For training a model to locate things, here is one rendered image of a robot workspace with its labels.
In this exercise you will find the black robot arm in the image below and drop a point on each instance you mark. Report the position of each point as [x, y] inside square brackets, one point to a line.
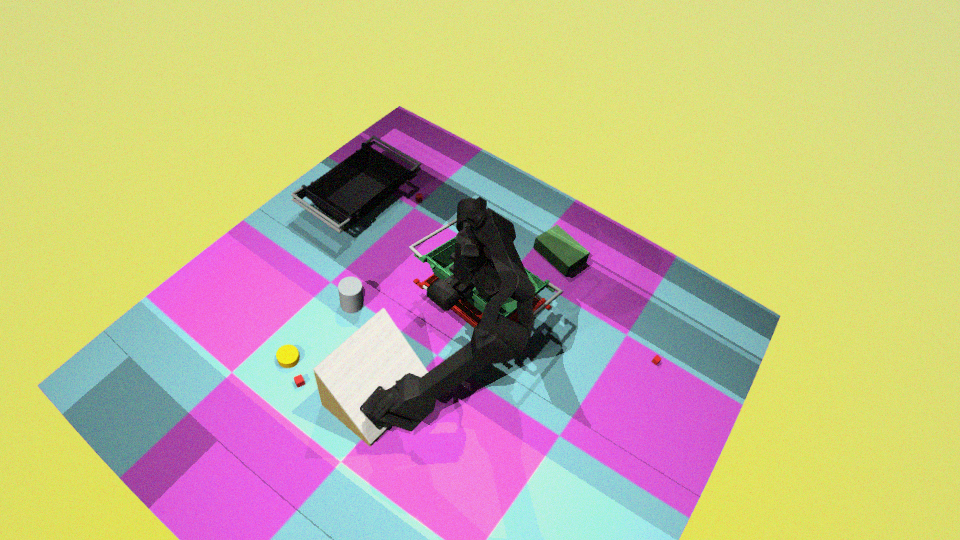
[495, 339]

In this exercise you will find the grey cylinder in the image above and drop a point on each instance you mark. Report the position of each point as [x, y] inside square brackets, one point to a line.
[350, 294]

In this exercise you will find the yellow cylinder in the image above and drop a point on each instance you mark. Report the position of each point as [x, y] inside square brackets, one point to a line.
[287, 356]

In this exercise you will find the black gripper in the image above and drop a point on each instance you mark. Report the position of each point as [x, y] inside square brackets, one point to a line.
[448, 292]

